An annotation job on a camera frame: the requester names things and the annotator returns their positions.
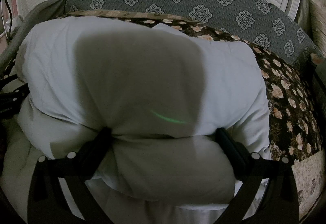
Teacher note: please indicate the grey sofa armrest cushion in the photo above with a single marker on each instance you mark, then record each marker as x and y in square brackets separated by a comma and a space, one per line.
[51, 6]

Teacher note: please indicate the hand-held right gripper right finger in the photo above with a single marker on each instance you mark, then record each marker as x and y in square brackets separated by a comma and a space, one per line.
[229, 146]

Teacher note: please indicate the light blue puffer jacket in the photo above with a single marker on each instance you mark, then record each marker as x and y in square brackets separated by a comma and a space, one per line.
[142, 73]

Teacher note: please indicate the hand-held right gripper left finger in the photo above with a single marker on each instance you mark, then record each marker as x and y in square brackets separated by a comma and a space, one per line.
[98, 146]

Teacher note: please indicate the beige pillow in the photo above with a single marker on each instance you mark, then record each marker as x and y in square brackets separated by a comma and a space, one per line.
[318, 20]

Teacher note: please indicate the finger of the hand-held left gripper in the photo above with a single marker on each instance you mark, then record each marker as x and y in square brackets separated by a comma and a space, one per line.
[17, 94]

